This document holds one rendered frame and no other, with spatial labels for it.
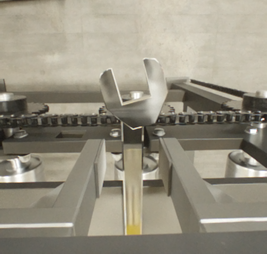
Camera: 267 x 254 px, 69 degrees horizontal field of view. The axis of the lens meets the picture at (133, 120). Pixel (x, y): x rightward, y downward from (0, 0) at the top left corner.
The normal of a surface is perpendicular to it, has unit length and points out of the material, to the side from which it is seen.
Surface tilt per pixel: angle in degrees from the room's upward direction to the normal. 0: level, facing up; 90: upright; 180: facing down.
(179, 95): 0
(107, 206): 0
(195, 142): 0
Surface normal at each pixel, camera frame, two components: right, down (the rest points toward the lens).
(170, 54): 0.03, 0.28
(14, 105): 0.77, 0.17
